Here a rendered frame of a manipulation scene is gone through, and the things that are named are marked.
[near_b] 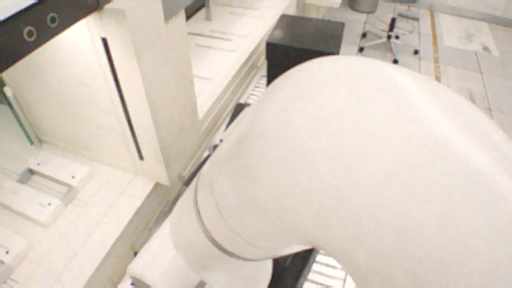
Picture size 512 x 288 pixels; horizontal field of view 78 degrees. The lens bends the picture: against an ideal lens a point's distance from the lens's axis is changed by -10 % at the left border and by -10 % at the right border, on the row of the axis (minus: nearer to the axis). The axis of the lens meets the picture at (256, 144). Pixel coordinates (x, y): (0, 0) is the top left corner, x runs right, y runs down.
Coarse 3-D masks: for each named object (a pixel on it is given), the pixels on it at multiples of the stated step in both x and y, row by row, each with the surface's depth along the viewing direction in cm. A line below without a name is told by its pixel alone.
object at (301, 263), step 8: (312, 248) 96; (296, 256) 95; (304, 256) 95; (312, 256) 79; (288, 264) 93; (296, 264) 93; (304, 264) 93; (312, 264) 89; (272, 272) 91; (288, 272) 91; (296, 272) 91; (304, 272) 76; (272, 280) 87; (280, 280) 90; (288, 280) 90; (296, 280) 90; (304, 280) 86
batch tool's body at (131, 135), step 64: (64, 0) 54; (128, 0) 65; (0, 64) 46; (64, 64) 80; (128, 64) 72; (0, 128) 118; (64, 128) 100; (128, 128) 87; (0, 192) 97; (64, 192) 97; (128, 192) 98; (64, 256) 83; (128, 256) 95
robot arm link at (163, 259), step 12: (168, 228) 45; (156, 240) 44; (168, 240) 44; (144, 252) 43; (156, 252) 42; (168, 252) 43; (132, 264) 42; (144, 264) 41; (156, 264) 41; (168, 264) 42; (180, 264) 42; (132, 276) 42; (144, 276) 40; (156, 276) 40; (168, 276) 41; (180, 276) 42; (192, 276) 43
